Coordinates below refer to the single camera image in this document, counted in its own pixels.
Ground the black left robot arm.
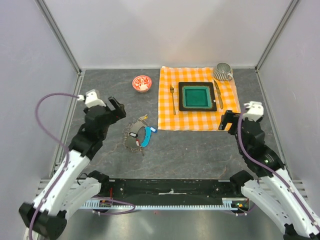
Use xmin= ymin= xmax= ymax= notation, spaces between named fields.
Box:
xmin=18 ymin=90 xmax=126 ymax=240

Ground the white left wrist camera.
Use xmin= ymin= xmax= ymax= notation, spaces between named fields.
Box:
xmin=76 ymin=89 xmax=107 ymax=108

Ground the gold knife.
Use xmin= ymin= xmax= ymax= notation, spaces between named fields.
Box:
xmin=214 ymin=80 xmax=224 ymax=110

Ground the gold fork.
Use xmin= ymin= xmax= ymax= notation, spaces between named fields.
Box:
xmin=169 ymin=84 xmax=176 ymax=115

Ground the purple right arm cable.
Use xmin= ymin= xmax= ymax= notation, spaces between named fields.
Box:
xmin=224 ymin=106 xmax=320 ymax=233

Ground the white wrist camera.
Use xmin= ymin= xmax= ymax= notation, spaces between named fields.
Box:
xmin=76 ymin=89 xmax=107 ymax=108
xmin=242 ymin=101 xmax=264 ymax=122

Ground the orange checkered cloth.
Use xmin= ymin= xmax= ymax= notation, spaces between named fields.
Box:
xmin=158 ymin=66 xmax=240 ymax=131

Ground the blue key tag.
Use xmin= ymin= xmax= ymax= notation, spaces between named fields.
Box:
xmin=150 ymin=127 xmax=158 ymax=133

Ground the black key tag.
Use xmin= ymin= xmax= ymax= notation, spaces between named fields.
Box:
xmin=129 ymin=132 xmax=138 ymax=138

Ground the black teal square plate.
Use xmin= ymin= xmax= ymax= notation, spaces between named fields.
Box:
xmin=178 ymin=82 xmax=217 ymax=112

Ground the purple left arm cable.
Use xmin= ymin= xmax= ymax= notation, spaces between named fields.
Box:
xmin=28 ymin=92 xmax=137 ymax=240

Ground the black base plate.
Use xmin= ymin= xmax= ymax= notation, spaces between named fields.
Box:
xmin=98 ymin=178 xmax=245 ymax=206

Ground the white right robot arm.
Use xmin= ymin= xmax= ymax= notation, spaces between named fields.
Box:
xmin=219 ymin=110 xmax=320 ymax=240

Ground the slotted cable duct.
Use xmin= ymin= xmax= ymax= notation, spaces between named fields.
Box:
xmin=79 ymin=198 xmax=248 ymax=211

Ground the striped ceramic mug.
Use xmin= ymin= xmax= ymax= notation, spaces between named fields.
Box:
xmin=213 ymin=62 xmax=234 ymax=81

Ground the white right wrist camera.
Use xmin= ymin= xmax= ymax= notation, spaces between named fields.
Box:
xmin=242 ymin=101 xmax=264 ymax=122

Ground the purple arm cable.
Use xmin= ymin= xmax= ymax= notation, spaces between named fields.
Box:
xmin=224 ymin=106 xmax=320 ymax=233
xmin=28 ymin=92 xmax=137 ymax=240

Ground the aluminium frame rail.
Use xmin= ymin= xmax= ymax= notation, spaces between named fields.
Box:
xmin=35 ymin=0 xmax=82 ymax=75

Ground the red patterned bowl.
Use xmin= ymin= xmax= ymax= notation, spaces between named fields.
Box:
xmin=132 ymin=75 xmax=153 ymax=93

